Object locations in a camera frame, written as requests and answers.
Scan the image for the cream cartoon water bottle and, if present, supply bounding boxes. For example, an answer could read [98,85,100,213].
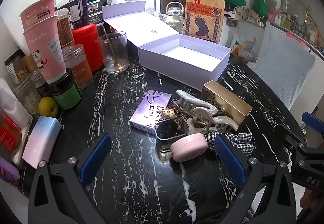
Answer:
[165,2,185,35]

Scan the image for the gold spoon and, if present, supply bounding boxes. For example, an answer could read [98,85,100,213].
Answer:
[102,27,123,69]

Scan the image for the pink round compact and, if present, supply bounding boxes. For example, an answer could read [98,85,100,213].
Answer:
[169,133,208,162]

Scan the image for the white pearl hair claw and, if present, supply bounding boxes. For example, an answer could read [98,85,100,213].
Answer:
[176,90,240,136]

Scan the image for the row of small bottles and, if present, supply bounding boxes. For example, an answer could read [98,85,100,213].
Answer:
[268,9,319,44]

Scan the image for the black printed pouch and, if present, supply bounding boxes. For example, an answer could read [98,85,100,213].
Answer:
[85,0,108,28]

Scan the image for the red snack packet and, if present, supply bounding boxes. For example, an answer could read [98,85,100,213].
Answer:
[0,113,23,153]

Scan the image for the brown printed paper bag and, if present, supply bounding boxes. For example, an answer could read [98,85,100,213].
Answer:
[183,0,225,44]

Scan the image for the yellow fruit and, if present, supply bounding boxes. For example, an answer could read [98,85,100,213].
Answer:
[38,96,59,117]

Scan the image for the clear jar brown contents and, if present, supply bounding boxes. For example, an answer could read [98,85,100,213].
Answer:
[54,8,75,48]

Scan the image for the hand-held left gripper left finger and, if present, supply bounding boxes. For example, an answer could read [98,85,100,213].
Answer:
[28,133,113,224]

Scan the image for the lavender gift box with lid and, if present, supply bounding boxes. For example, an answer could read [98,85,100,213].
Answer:
[102,0,231,83]

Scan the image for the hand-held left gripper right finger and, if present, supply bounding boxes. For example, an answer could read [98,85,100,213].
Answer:
[214,134,295,224]

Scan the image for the smoky square case black heart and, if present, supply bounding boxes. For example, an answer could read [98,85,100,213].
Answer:
[154,117,189,151]

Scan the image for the gold chocolate box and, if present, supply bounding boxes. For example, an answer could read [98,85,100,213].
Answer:
[200,80,253,126]

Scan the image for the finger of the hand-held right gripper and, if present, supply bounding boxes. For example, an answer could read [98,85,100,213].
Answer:
[302,112,324,138]
[285,133,308,153]

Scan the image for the clear jar purple label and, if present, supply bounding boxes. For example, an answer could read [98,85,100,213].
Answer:
[68,0,88,30]

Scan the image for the dark jar green label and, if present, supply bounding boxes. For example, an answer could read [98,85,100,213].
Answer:
[47,68,83,111]

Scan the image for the clear jar of nuts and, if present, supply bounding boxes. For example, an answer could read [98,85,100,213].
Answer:
[4,50,31,85]

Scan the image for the small purple card box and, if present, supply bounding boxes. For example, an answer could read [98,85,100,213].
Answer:
[129,90,173,136]

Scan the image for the light blue leaf pattern cushion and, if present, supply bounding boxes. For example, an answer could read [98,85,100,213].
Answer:
[253,28,315,110]

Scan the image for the pile of plastic bags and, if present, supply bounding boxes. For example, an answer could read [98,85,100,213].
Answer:
[229,34,256,62]

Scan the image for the clear glass cup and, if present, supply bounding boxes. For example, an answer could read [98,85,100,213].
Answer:
[96,31,129,74]

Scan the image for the red canister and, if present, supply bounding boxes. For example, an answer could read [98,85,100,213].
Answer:
[71,23,104,74]

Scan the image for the person's right forearm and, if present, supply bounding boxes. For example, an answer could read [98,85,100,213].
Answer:
[300,187,324,217]

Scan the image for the pink blue gradient case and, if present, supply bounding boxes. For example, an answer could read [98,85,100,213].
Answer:
[22,116,62,170]

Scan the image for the clear jar orange contents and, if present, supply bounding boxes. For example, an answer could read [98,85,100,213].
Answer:
[61,44,94,90]

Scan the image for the clear hair claw bear charm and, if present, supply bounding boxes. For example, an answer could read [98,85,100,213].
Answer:
[156,99,195,125]

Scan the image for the pink panda print paper cup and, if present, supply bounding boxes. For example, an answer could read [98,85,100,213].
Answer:
[22,15,67,84]

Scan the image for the black white patterned scrunchie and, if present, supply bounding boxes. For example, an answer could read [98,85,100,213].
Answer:
[204,131,256,156]

